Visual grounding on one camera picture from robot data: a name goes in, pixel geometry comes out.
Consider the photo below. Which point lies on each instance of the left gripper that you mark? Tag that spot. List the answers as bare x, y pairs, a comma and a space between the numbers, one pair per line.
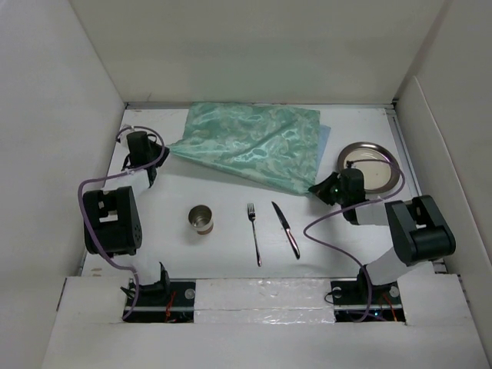
152, 144

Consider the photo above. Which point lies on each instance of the metal cup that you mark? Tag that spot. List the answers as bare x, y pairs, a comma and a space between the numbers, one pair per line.
200, 218

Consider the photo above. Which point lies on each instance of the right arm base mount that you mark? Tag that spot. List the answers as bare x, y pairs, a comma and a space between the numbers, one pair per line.
351, 302

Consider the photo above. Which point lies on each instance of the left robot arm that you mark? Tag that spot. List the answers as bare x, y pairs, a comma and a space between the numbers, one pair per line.
108, 206

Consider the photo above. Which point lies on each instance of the green patterned cloth placemat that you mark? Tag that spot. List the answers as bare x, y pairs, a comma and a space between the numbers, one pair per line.
277, 146

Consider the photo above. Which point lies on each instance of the metal plate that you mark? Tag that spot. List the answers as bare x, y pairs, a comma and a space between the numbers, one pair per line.
375, 162

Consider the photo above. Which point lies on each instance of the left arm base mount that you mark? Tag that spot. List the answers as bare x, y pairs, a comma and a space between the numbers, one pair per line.
173, 307

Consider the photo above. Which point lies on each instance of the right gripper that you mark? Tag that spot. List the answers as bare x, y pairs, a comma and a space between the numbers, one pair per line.
321, 191

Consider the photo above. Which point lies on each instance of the silver table knife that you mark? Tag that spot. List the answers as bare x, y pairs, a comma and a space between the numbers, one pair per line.
287, 230

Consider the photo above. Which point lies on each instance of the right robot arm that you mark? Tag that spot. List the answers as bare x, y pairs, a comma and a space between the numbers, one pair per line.
419, 232

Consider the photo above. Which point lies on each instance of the silver fork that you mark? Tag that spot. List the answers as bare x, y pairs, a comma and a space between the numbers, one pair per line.
252, 218

